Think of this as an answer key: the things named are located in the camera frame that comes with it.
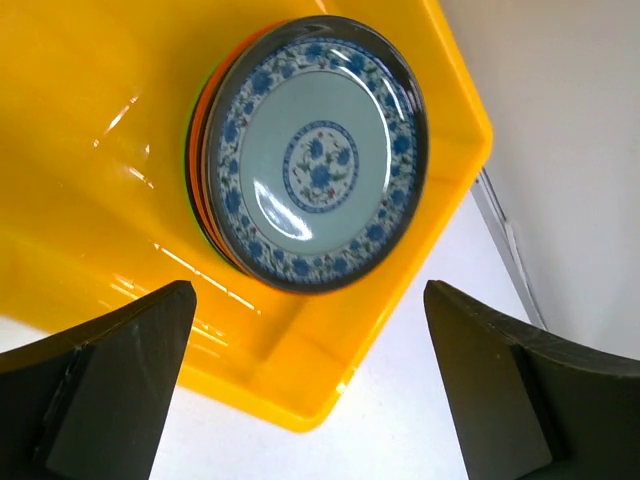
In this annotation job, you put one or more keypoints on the orange plate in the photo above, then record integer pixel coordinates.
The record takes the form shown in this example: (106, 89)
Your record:
(220, 71)

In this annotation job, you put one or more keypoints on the aluminium rail right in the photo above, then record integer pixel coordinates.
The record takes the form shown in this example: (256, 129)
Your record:
(503, 236)

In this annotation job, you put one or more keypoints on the yellow plastic bin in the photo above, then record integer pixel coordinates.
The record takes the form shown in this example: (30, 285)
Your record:
(96, 99)

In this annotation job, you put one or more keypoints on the blue patterned plate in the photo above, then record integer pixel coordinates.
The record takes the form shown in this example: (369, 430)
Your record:
(316, 154)

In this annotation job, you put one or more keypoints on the green plate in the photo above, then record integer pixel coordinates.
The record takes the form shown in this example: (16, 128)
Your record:
(193, 147)

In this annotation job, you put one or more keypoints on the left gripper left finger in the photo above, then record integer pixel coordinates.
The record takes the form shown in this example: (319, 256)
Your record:
(91, 402)

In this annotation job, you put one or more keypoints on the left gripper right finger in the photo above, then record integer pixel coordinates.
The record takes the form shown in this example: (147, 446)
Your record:
(528, 404)

